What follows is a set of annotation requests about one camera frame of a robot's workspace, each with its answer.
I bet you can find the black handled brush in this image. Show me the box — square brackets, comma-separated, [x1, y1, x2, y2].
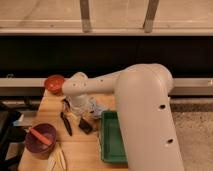
[60, 99, 72, 136]

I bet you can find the dark board eraser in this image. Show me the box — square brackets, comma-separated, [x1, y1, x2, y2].
[78, 118, 93, 134]

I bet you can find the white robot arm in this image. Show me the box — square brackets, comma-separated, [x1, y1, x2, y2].
[62, 64, 185, 171]

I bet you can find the green plastic tray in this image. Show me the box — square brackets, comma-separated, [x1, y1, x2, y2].
[100, 111, 127, 164]

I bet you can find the blue crumpled cloth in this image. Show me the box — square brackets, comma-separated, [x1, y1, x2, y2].
[89, 97, 107, 119]

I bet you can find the purple bowl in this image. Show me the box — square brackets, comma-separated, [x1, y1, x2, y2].
[25, 123, 56, 155]

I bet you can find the red bowl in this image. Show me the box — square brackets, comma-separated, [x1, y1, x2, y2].
[44, 75, 65, 94]

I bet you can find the orange carrot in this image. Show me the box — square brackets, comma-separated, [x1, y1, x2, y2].
[30, 128, 52, 146]

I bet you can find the yellow corn husk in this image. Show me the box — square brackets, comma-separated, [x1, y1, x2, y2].
[46, 143, 67, 171]

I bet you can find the black chair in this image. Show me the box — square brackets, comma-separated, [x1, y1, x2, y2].
[0, 101, 26, 171]

